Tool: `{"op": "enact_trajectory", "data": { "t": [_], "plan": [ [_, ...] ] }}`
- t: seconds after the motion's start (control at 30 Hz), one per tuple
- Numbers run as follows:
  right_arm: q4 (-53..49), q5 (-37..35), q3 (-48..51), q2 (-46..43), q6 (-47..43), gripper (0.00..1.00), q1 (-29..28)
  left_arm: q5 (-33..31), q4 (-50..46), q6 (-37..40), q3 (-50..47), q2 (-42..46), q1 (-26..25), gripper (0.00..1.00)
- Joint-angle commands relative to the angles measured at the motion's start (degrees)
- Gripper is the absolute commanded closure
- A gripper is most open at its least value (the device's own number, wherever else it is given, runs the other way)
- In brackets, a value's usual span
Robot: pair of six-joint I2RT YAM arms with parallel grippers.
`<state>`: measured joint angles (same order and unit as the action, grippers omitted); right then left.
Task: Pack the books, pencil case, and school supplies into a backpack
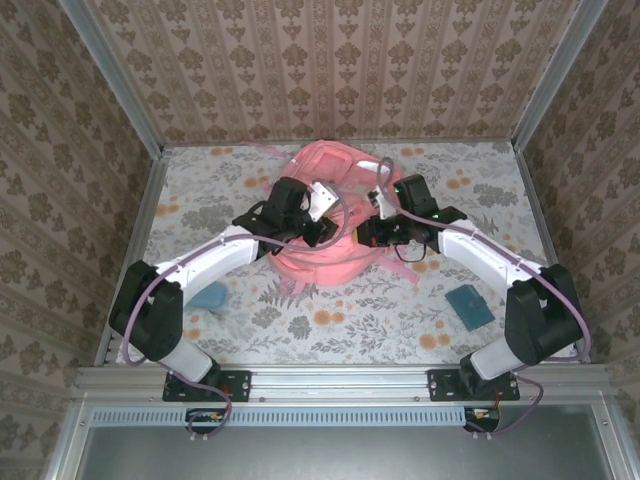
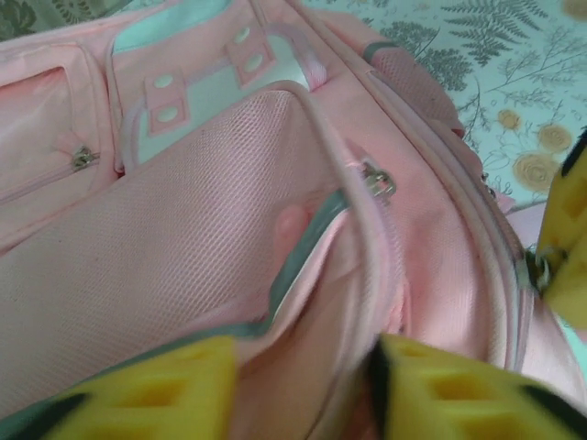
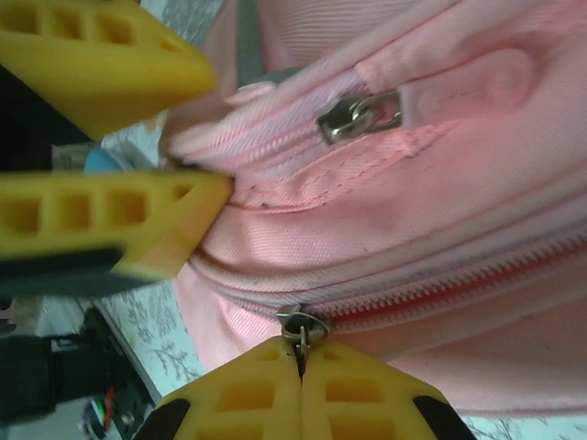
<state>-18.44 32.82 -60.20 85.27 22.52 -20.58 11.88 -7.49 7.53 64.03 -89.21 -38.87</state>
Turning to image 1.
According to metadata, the right gripper thin black cable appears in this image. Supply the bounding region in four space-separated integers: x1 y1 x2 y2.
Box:
394 239 430 265

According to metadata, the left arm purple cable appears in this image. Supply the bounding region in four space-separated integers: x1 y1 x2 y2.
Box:
119 182 351 444

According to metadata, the floral tablecloth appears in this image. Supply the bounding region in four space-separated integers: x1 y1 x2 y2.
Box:
115 142 581 365

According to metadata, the pink backpack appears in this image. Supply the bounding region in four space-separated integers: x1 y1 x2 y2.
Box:
238 140 421 296

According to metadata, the aluminium table side rail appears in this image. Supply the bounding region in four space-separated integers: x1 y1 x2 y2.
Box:
94 147 171 366
513 144 592 365

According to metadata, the aluminium frame post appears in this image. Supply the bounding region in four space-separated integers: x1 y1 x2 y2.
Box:
58 0 166 156
512 0 609 151

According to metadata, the black wiring connector box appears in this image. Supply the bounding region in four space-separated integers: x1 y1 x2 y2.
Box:
463 407 502 434
185 407 232 435

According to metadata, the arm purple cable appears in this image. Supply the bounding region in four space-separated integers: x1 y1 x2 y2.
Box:
374 157 592 441
119 182 351 444

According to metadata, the aluminium mounting rail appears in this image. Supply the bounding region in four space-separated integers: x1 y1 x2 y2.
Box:
74 363 614 401

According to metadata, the white slotted cable duct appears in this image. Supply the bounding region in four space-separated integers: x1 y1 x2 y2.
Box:
92 405 469 427

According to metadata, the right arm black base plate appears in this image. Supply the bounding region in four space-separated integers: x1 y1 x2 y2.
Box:
428 368 521 403

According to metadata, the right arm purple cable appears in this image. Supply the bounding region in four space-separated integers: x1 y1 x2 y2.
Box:
374 157 592 441

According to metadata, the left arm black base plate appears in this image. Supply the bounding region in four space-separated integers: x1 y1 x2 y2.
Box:
162 369 251 403

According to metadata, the grey metal sheet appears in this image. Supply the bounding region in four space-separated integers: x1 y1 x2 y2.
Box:
79 424 614 480

